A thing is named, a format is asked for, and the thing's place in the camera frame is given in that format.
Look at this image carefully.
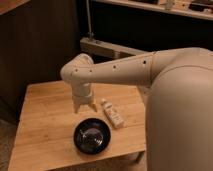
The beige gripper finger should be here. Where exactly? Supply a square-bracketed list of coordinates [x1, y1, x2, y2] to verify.
[88, 103, 97, 112]
[74, 104, 81, 114]

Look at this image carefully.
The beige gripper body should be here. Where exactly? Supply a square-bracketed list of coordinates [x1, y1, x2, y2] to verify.
[72, 83, 93, 105]

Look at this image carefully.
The small white bottle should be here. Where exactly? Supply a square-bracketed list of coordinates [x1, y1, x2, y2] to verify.
[101, 99, 124, 129]

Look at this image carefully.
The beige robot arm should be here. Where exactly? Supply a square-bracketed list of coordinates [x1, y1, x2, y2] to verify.
[60, 47, 213, 171]

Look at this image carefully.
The black ceramic bowl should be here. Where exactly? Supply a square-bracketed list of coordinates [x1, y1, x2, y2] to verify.
[73, 118, 111, 155]

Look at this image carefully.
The grey metal beam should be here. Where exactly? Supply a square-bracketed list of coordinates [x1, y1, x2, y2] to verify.
[80, 37, 144, 59]

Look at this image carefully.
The metal pole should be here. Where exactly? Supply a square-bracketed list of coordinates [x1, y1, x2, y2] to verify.
[86, 0, 94, 41]

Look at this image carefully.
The dark wooden cabinet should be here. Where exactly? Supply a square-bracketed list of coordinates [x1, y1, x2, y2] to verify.
[0, 0, 79, 123]

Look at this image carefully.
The wooden shelf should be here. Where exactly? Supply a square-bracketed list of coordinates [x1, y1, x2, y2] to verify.
[94, 0, 213, 21]

